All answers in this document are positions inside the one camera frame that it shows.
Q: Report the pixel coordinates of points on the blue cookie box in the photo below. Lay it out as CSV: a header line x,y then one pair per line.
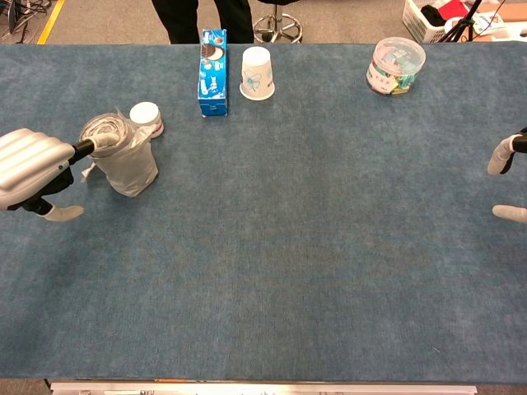
x,y
213,74

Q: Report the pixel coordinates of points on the small white lidded jar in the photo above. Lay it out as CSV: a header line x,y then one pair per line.
x,y
146,117

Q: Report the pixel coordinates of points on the white paper cup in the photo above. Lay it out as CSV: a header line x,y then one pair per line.
x,y
257,74

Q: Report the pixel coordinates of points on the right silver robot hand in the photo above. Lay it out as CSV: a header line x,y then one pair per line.
x,y
504,158

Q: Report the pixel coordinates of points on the chrome stool base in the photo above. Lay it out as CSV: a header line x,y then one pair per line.
x,y
278,26

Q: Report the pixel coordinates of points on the person in black trousers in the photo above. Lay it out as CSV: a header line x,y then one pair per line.
x,y
201,18

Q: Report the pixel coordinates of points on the black tripod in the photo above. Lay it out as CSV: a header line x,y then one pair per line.
x,y
467,20

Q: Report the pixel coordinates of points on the yellow floor tape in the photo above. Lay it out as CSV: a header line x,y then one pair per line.
x,y
51,21

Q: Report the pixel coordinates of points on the blue table cloth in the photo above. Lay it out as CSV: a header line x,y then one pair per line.
x,y
263,247

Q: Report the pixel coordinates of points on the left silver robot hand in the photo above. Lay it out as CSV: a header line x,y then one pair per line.
x,y
29,164

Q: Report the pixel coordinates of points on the white laundry basket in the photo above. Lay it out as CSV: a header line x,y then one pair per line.
x,y
428,20

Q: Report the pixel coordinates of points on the grey trash bag roll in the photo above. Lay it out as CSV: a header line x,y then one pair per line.
x,y
123,160

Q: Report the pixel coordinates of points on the aluminium frame rail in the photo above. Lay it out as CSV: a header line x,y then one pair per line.
x,y
263,388

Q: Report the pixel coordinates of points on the clear tub of binder clips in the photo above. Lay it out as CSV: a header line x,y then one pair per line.
x,y
395,68

